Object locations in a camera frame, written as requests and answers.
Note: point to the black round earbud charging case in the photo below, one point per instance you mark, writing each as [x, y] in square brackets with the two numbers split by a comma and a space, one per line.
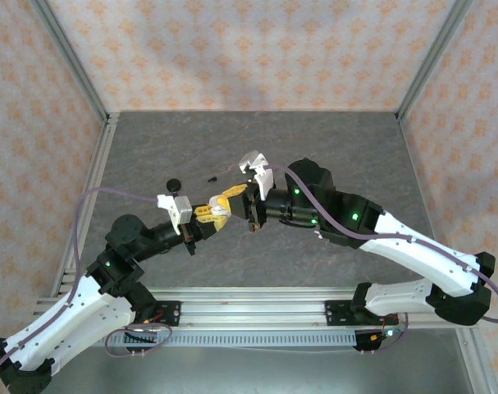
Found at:
[174, 184]

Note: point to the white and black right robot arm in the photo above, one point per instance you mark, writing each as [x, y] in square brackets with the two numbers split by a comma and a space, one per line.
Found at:
[417, 258]

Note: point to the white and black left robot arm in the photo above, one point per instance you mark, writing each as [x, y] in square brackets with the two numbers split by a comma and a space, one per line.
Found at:
[68, 312]

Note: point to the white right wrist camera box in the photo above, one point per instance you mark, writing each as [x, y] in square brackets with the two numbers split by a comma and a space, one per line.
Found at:
[265, 180]

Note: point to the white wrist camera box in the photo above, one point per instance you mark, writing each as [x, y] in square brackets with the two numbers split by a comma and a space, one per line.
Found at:
[265, 180]
[172, 203]

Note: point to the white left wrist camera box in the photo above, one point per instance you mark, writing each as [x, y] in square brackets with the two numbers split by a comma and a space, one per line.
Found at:
[172, 203]

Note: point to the aluminium frame side rail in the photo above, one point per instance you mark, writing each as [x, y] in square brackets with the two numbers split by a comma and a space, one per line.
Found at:
[414, 164]
[90, 193]

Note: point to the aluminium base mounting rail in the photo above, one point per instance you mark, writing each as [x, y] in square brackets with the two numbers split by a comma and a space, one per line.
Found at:
[252, 308]

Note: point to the black electronics bracket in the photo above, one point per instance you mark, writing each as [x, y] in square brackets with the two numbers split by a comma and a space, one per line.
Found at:
[142, 338]
[365, 342]

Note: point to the aluminium frame upright post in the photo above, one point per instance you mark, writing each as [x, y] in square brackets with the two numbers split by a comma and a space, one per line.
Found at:
[433, 53]
[72, 57]

